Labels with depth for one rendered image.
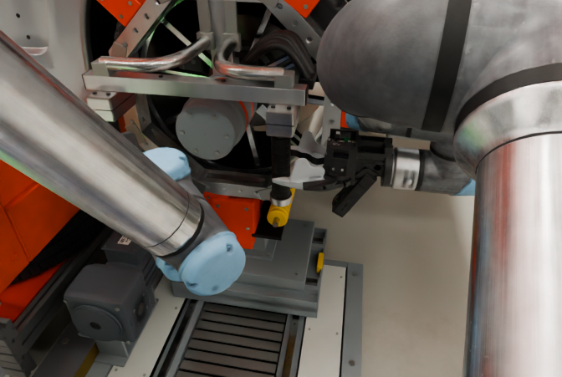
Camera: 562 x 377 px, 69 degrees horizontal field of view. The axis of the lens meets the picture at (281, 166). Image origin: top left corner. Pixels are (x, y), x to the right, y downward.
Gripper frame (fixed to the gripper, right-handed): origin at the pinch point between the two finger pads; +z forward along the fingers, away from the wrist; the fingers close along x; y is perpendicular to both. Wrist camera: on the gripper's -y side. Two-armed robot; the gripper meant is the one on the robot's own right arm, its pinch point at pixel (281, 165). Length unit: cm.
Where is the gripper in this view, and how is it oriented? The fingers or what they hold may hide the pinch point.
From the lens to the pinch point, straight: 77.7
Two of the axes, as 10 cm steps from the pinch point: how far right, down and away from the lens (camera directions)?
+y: 0.0, -8.4, -5.5
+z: -9.8, -1.0, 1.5
